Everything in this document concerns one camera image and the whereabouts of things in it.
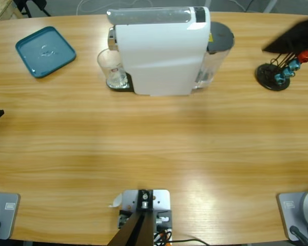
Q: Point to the black chair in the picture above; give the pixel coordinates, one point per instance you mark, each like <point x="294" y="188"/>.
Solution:
<point x="34" y="2"/>

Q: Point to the white block with dark post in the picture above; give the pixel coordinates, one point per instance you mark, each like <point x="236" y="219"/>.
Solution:
<point x="143" y="202"/>

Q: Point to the white capsule coffee machine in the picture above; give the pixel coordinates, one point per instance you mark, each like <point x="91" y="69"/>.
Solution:
<point x="156" y="56"/>

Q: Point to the black capsule holder with rods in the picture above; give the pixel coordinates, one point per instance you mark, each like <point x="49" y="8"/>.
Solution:
<point x="265" y="74"/>

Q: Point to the clear drinking glass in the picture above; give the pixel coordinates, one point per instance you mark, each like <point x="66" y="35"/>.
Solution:
<point x="113" y="77"/>

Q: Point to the blue coffee capsule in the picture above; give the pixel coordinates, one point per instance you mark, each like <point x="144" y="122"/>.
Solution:
<point x="288" y="72"/>
<point x="278" y="78"/>
<point x="294" y="64"/>

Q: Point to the grey metal frame leg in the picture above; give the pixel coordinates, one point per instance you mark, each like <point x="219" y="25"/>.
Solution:
<point x="270" y="5"/>

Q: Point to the red coffee capsule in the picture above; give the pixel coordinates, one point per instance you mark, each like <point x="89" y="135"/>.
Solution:
<point x="305" y="56"/>

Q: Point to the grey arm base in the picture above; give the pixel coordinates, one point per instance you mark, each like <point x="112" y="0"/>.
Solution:
<point x="7" y="212"/>
<point x="292" y="212"/>

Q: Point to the white paper tag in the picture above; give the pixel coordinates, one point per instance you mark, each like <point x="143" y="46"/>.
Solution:
<point x="116" y="201"/>

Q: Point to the teal square tray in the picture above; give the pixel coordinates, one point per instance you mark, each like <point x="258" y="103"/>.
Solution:
<point x="28" y="51"/>

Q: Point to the light wooden crate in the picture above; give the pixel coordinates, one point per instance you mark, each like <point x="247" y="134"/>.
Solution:
<point x="0" y="10"/>

